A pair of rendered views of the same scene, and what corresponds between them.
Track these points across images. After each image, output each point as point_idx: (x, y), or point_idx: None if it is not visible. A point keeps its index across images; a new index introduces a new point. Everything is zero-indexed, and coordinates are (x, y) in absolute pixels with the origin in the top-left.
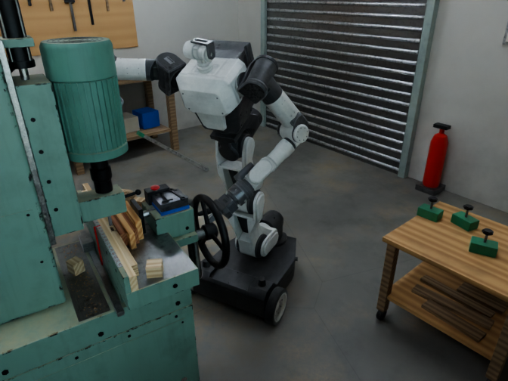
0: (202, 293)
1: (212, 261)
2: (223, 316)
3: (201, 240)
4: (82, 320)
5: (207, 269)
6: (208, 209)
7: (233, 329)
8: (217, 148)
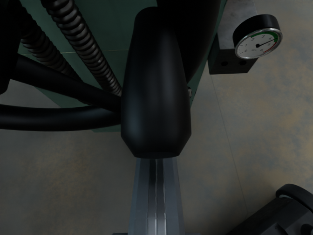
0: (264, 206)
1: (34, 110)
2: (220, 217)
3: (106, 91)
4: None
5: (295, 228)
6: (133, 94)
7: (193, 219)
8: None
